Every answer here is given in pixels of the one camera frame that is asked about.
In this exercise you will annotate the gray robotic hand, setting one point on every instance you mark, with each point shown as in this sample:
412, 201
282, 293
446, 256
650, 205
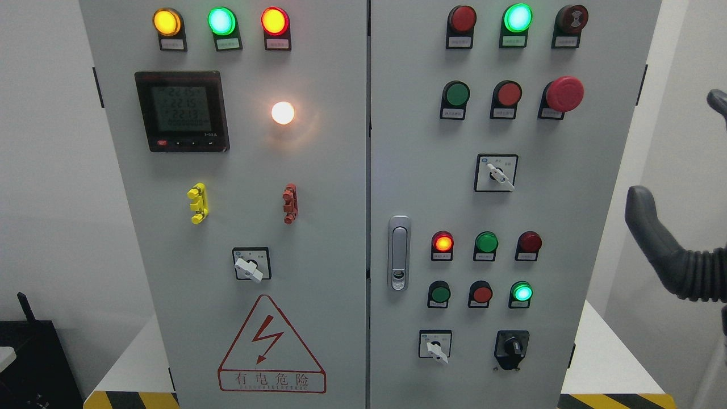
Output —
692, 275

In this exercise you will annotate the lit green indicator lower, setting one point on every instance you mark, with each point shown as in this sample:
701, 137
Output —
520, 295

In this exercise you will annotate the green indicator middle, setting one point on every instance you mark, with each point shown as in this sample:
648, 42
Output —
485, 247

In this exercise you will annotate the red push button lower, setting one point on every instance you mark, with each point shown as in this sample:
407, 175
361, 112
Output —
480, 295

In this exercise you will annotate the red push button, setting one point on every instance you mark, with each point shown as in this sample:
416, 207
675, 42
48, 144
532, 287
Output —
480, 295
505, 97

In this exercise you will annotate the red emergency stop button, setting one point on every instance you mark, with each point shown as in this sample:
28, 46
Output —
560, 96

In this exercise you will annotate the right gray cabinet door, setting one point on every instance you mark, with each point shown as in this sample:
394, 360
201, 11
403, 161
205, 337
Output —
424, 167

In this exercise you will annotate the gray cabinet door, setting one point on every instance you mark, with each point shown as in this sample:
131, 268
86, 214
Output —
318, 263
424, 167

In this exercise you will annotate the lit red indicator middle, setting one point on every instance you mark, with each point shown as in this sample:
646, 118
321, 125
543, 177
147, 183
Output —
442, 245

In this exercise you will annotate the green push button lower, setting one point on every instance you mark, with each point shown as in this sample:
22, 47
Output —
439, 294

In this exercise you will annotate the green push button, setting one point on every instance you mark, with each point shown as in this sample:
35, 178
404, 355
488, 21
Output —
439, 294
454, 100

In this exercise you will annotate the red push button upper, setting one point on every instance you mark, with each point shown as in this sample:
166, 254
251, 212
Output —
505, 97

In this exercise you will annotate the dark red buzzer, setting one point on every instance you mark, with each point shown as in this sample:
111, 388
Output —
569, 23

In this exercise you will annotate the green push button upper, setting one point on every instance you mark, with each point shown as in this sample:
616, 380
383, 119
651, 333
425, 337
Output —
454, 100

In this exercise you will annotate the top right green indicator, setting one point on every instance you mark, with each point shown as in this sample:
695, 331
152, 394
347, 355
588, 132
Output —
516, 21

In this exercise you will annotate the top right red indicator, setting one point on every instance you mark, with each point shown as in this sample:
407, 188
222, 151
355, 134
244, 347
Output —
460, 27

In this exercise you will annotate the red electrical hazard sticker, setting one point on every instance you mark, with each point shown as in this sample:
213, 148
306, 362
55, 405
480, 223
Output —
268, 356

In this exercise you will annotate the white glowing indicator light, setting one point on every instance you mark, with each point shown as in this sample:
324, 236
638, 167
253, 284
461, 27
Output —
282, 112

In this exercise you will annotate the left gray cabinet door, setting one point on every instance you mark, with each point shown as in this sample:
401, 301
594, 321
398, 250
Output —
318, 263

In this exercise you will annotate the left red indicator light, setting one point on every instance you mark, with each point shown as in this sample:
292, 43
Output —
276, 29

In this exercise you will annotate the left green indicator light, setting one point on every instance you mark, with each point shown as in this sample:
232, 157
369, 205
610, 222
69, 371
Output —
225, 29

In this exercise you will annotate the digital power meter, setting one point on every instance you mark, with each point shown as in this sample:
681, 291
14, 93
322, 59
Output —
183, 112

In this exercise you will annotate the yellow indicator light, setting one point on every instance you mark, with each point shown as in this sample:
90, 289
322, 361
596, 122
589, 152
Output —
170, 29

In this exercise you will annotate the black box with antenna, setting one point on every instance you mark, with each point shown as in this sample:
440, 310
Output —
40, 375

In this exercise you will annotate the black key selector switch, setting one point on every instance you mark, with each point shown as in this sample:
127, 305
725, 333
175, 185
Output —
510, 348

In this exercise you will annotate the silver door handle lock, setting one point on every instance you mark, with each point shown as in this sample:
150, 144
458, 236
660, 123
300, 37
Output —
399, 227

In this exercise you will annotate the left door gray rotary switch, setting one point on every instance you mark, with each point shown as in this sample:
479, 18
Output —
251, 264

